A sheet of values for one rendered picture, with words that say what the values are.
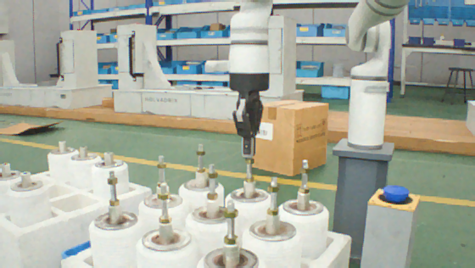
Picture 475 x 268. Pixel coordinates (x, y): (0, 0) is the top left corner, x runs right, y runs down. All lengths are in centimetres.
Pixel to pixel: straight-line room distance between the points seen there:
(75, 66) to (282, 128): 244
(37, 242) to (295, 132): 119
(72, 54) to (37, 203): 294
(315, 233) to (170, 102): 240
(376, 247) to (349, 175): 41
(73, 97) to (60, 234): 289
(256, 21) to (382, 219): 39
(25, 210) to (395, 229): 72
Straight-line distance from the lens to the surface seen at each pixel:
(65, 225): 93
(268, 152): 182
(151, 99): 311
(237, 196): 78
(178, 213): 74
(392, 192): 61
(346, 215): 104
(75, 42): 377
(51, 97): 395
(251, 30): 71
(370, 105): 98
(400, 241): 62
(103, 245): 67
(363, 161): 99
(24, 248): 89
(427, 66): 883
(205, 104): 285
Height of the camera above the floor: 52
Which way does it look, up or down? 12 degrees down
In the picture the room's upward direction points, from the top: straight up
